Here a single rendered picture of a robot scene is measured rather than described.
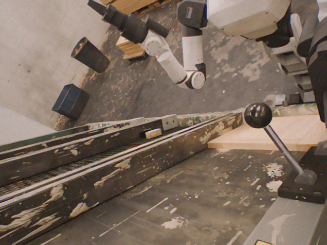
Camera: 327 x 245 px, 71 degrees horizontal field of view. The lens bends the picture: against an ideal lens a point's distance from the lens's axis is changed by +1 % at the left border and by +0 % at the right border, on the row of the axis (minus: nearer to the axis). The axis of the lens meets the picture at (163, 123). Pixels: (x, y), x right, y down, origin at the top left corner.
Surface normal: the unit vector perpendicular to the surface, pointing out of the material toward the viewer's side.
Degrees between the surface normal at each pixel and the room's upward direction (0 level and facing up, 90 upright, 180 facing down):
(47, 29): 90
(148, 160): 90
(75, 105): 90
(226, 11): 68
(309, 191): 51
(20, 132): 90
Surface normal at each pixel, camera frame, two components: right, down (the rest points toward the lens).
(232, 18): -0.51, 0.66
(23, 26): 0.67, 0.08
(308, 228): -0.18, -0.98
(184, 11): -0.37, 0.39
